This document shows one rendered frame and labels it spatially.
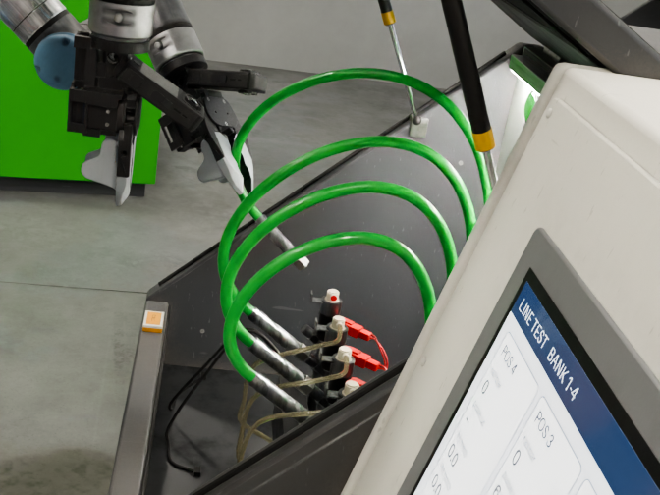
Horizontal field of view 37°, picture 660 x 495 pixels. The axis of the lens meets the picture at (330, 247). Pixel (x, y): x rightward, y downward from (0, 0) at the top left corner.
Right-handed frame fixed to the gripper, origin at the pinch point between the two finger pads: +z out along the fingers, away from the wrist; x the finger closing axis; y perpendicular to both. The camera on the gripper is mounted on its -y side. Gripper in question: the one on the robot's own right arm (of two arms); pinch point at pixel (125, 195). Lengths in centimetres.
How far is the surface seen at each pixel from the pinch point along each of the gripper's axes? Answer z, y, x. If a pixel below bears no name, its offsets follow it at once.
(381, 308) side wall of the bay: 27, -42, -31
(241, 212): -2.9, -14.3, 8.8
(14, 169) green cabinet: 112, 74, -316
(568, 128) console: -27, -38, 45
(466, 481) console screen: -3, -31, 59
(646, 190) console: -27, -38, 61
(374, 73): -18.3, -29.9, -6.7
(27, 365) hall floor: 124, 39, -166
